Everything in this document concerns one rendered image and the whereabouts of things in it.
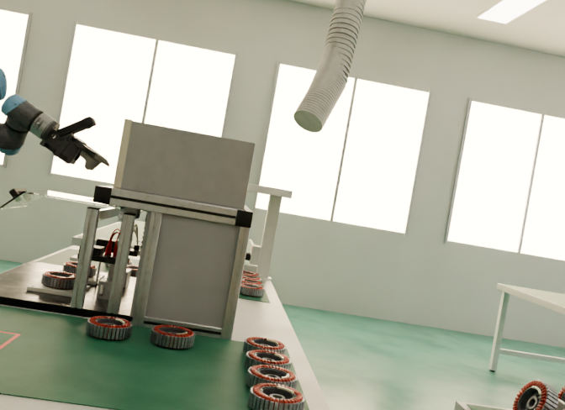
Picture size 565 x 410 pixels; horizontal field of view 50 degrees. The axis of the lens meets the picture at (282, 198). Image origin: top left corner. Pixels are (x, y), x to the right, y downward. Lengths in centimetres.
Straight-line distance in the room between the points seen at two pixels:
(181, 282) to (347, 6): 203
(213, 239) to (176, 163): 26
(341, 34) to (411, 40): 391
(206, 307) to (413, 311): 548
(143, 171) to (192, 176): 15
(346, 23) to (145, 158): 175
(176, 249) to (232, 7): 537
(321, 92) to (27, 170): 447
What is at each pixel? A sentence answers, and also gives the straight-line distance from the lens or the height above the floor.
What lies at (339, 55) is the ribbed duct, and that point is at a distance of 321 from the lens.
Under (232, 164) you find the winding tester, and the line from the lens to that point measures 182.
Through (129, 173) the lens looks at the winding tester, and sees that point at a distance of 184.
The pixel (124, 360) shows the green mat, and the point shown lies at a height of 75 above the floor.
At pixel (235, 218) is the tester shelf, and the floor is 109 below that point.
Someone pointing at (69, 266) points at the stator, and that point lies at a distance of 220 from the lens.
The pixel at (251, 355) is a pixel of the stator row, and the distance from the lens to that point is 149.
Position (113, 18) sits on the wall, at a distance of 699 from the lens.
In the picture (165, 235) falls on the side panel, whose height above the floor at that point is 101.
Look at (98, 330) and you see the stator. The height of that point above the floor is 77.
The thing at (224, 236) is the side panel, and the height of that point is 103.
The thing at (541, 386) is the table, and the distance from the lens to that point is 154.
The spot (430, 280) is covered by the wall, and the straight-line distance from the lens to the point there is 711.
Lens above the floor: 117
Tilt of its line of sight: level
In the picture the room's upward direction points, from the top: 10 degrees clockwise
